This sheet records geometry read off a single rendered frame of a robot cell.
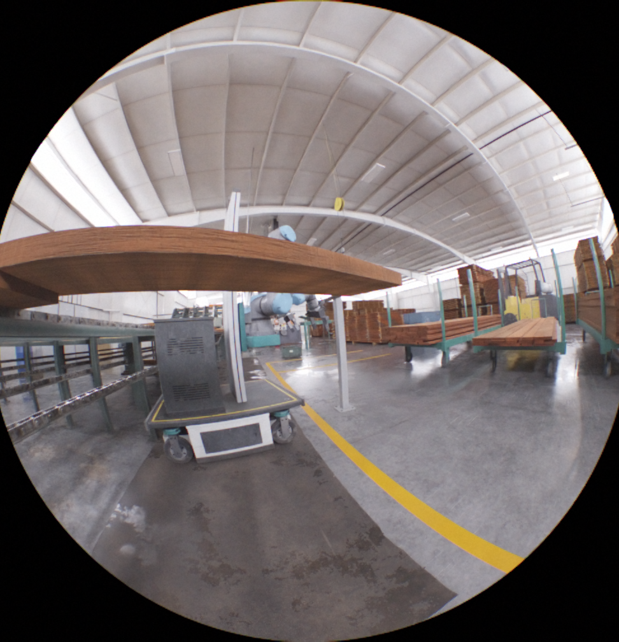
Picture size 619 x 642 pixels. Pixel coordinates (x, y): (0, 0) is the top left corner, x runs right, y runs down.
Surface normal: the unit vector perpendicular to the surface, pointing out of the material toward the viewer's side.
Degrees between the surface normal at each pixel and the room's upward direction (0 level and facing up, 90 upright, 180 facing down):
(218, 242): 90
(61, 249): 90
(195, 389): 90
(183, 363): 90
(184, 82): 178
